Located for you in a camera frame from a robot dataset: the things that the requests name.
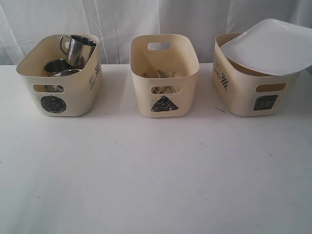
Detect steel spoon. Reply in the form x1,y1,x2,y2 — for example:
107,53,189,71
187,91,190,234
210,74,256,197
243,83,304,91
151,87,158,94

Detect steel mug front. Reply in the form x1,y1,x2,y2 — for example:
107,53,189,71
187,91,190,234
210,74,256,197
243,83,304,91
59,35,97,69

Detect steel mug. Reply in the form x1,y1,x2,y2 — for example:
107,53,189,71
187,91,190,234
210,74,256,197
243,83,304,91
59,35,97,69
44,58,71,74

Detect white square plate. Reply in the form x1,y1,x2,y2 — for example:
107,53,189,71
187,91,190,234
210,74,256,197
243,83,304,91
221,19,312,76

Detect steel table knife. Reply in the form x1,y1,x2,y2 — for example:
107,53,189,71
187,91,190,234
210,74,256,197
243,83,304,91
157,70,176,94

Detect wooden chopstick pale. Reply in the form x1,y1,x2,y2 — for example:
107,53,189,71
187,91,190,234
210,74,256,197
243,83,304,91
151,69,176,94

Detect steel fork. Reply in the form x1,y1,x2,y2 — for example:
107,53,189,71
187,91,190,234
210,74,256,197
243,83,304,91
165,72,175,78

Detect cream bin with triangle mark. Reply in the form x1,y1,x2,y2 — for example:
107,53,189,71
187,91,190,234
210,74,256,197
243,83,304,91
130,34,199,118

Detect cream bin with square mark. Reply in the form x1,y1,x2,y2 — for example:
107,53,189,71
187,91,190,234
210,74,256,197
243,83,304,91
212,32,300,117

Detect cream bin with circle mark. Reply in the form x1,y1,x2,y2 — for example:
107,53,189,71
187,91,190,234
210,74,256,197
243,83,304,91
16,34,102,117

